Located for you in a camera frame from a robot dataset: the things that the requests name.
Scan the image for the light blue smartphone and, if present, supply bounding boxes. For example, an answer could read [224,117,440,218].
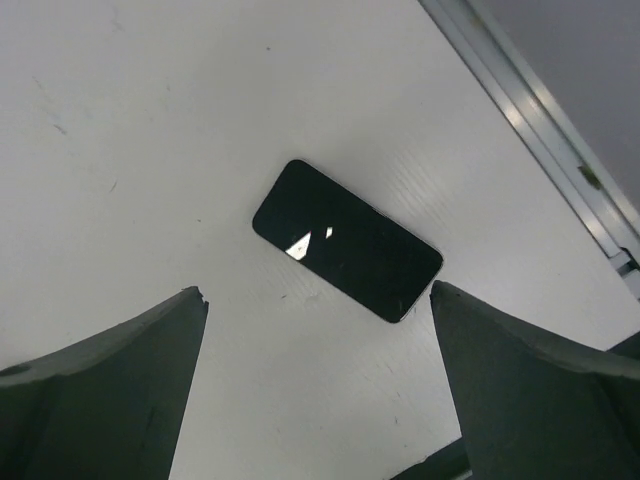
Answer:
[252,159,444,324]

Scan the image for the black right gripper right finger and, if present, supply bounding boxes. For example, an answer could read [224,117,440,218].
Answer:
[430,281,639,479]

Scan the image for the aluminium right table rail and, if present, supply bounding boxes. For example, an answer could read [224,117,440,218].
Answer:
[421,1,639,295]

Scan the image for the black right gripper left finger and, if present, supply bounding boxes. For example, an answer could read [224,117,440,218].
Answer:
[1,286,208,479]

